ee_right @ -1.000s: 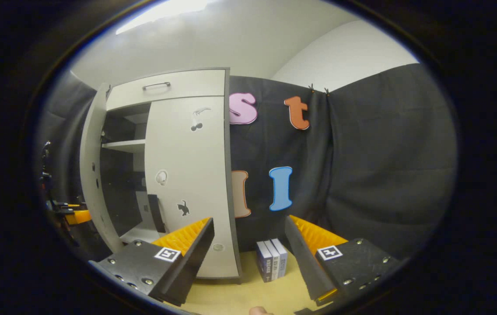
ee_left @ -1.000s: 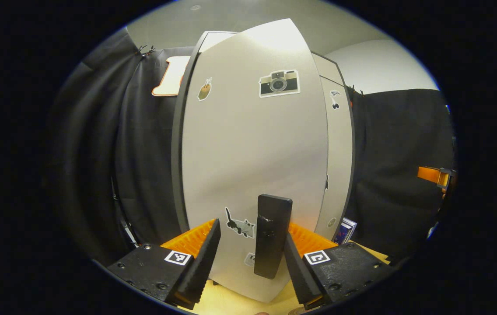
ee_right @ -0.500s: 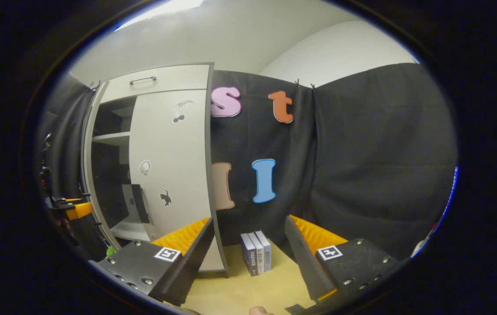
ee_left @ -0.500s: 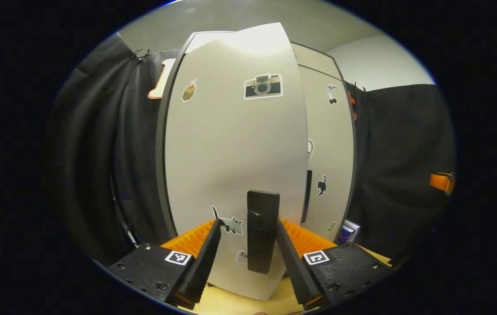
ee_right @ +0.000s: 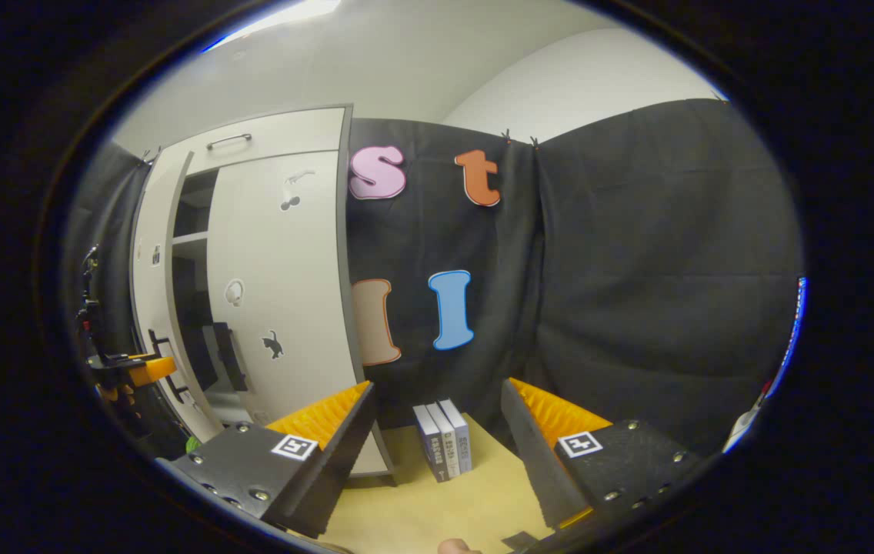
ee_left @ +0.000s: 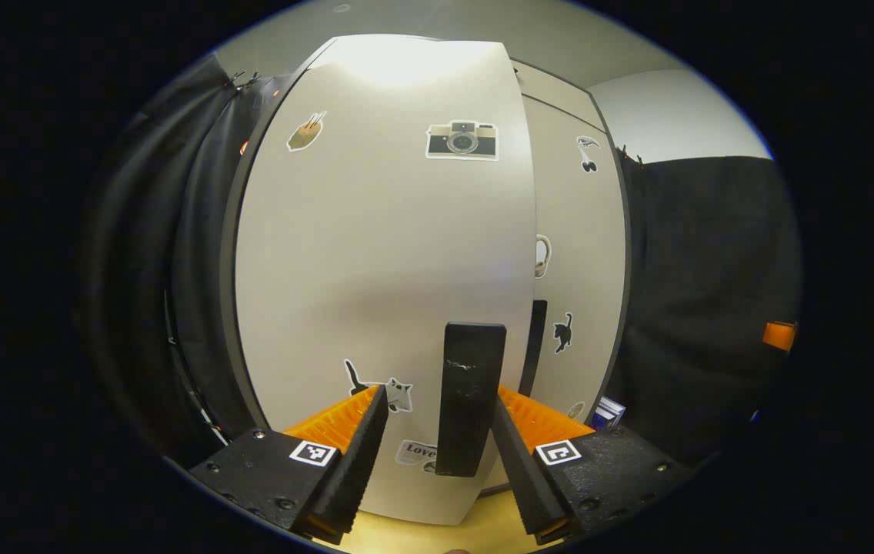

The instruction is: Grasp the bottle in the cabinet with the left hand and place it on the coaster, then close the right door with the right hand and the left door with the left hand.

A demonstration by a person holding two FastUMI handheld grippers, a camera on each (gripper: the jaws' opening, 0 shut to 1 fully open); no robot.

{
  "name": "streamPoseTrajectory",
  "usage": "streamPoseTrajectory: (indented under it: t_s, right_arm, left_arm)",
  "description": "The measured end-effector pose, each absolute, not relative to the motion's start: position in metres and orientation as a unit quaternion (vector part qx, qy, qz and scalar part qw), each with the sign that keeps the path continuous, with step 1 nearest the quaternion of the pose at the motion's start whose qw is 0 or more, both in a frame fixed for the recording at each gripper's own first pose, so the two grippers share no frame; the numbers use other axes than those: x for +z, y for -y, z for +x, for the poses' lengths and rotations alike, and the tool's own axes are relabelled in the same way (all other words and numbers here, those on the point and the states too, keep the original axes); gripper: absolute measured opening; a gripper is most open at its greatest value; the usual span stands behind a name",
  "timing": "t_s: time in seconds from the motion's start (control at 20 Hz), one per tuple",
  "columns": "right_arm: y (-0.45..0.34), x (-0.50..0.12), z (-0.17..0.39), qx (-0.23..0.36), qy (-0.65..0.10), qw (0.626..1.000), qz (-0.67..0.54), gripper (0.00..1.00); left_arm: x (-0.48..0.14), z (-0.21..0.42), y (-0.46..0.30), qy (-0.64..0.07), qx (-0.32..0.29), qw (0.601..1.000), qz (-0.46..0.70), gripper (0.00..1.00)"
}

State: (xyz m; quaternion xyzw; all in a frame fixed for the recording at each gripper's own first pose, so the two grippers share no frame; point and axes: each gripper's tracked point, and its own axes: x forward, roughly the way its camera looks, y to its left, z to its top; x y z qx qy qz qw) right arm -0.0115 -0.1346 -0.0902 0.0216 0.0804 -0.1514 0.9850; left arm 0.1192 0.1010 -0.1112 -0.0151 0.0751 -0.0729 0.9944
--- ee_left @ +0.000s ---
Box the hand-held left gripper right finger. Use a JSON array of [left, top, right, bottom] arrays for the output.
[[491, 385, 696, 546]]

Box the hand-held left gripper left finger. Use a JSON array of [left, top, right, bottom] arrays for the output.
[[189, 385, 390, 546]]

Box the white door with cherry sticker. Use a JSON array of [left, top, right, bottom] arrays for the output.
[[518, 96, 632, 422]]

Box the white grey cabinet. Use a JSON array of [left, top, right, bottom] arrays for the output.
[[218, 35, 632, 432]]

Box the white drawer front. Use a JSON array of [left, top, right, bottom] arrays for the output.
[[510, 60, 599, 130]]

